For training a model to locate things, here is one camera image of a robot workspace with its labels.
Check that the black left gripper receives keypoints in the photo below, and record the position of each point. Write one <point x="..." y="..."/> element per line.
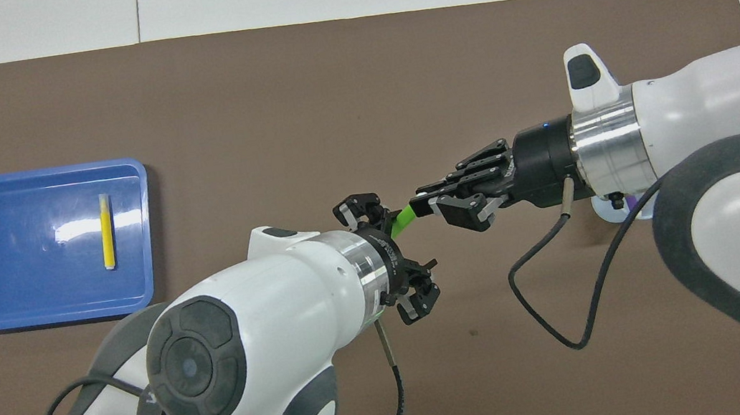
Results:
<point x="392" y="269"/>

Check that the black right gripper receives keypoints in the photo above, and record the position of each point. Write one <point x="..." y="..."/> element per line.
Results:
<point x="545" y="165"/>

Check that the green marker pen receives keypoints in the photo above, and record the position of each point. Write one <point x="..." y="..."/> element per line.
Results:
<point x="403" y="221"/>

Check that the yellow marker pen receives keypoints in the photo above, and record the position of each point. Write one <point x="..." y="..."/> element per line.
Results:
<point x="107" y="230"/>

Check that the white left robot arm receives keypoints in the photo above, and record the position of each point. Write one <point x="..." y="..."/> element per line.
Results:
<point x="270" y="323"/>

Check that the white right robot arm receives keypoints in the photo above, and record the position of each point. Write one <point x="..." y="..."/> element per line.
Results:
<point x="726" y="114"/>

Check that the blue plastic tray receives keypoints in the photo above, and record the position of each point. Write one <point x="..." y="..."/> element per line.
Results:
<point x="26" y="285"/>

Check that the translucent plastic cup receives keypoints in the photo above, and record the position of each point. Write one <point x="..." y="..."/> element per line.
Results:
<point x="603" y="209"/>

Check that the brown table mat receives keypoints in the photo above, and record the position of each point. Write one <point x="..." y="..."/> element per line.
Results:
<point x="354" y="94"/>

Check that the purple marker pen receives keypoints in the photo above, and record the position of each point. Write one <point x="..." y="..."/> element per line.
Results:
<point x="630" y="200"/>

